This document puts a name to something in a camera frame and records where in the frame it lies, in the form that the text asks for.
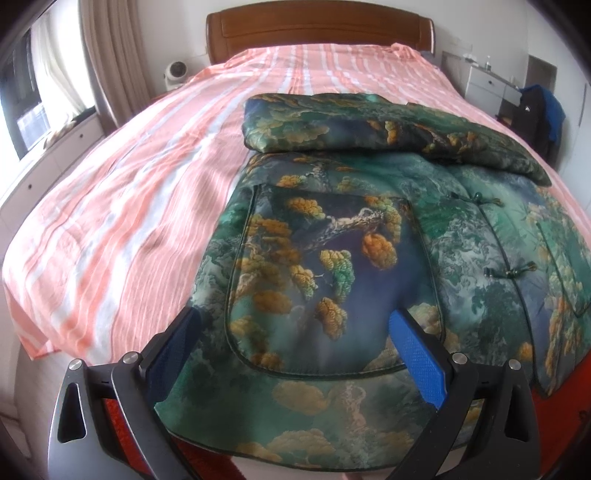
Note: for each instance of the wooden headboard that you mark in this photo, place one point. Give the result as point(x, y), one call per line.
point(323, 27)

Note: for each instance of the black jacket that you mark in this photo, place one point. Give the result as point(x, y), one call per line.
point(528, 120)

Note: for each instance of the white sheer curtain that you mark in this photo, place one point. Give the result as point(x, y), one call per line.
point(60, 69)

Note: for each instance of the patterned cushion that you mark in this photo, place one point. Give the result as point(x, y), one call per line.
point(61, 131)

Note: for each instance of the pink striped bed sheet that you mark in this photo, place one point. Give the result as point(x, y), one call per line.
point(138, 184)

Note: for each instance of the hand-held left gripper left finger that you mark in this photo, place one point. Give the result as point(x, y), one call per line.
point(175, 344)

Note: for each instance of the blue jacket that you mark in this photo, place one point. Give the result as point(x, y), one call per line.
point(554, 110)

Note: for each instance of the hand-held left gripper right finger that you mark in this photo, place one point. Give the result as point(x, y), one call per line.
point(420, 360)

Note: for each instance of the window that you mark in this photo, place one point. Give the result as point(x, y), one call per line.
point(23, 101)

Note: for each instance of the white window seat cabinet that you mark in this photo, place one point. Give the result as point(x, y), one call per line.
point(60, 147)

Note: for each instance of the white dresser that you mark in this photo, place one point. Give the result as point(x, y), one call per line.
point(485, 85)

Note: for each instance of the brown curtain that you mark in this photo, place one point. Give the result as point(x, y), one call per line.
point(115, 55)

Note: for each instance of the green printed padded jacket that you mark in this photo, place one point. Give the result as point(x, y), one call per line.
point(346, 230)

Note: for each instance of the small white fan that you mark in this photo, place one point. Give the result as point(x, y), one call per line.
point(175, 71)

